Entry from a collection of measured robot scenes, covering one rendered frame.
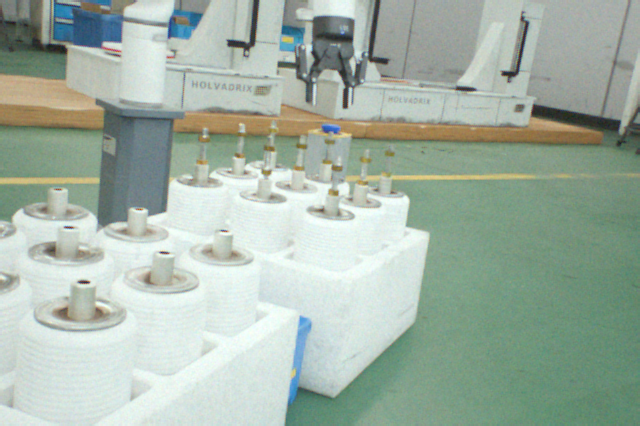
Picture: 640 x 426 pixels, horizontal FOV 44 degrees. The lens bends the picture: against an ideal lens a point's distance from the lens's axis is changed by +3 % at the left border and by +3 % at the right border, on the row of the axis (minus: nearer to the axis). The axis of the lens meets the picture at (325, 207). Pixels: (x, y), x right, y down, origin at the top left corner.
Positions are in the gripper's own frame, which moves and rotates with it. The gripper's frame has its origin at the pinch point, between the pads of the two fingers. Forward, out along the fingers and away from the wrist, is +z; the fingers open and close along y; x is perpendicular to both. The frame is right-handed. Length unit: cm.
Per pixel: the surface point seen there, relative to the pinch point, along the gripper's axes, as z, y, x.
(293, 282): 28.6, -15.6, -23.2
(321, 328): 34.9, -12.2, -26.3
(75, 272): 23, -49, -44
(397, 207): 18.3, 9.4, -10.1
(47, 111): 0, -26, 190
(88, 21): -72, 30, 456
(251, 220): 20.3, -19.6, -15.2
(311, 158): 10.7, 5.6, 18.8
